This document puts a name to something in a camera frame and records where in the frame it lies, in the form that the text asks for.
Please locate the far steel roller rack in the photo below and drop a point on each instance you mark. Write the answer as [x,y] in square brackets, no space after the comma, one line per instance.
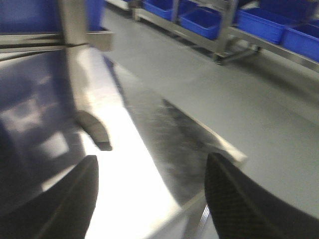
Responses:
[229,43]

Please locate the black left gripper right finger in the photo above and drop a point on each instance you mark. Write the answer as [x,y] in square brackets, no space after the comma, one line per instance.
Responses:
[242,209]

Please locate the stainless steel rack frame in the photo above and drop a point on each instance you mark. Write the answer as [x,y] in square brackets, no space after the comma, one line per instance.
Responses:
[31,26]

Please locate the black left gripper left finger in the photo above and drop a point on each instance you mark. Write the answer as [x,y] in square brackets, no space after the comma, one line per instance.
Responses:
[62,212]

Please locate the dark brake pad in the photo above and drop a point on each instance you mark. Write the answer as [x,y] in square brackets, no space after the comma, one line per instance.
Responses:
[95,129]

